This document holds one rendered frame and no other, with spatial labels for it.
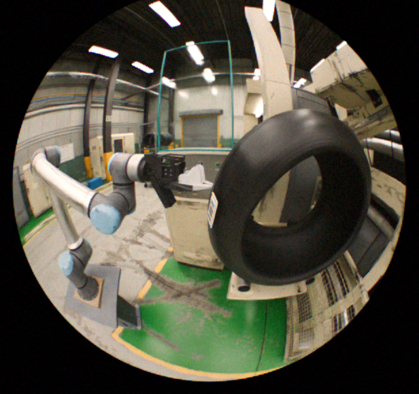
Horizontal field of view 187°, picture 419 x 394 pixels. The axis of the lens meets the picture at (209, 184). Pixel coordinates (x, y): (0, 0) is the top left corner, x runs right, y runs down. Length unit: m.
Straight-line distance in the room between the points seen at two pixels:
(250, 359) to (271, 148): 1.45
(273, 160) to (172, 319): 1.39
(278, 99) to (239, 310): 1.58
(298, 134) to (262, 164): 0.08
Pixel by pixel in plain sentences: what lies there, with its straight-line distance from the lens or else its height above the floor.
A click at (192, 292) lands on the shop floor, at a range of 1.48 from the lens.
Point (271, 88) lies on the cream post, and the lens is 0.65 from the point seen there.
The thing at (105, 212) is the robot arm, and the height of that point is 1.20.
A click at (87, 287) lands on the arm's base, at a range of 0.97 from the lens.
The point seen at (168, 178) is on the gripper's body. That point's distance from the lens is 0.36.
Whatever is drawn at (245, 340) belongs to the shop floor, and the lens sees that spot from 1.38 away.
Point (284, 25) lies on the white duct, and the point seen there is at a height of 2.41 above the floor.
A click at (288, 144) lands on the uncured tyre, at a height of 1.35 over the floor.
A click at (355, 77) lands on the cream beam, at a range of 0.55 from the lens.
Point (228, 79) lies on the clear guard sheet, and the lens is 0.97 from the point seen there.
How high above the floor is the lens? 1.35
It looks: 20 degrees down
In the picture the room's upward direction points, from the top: straight up
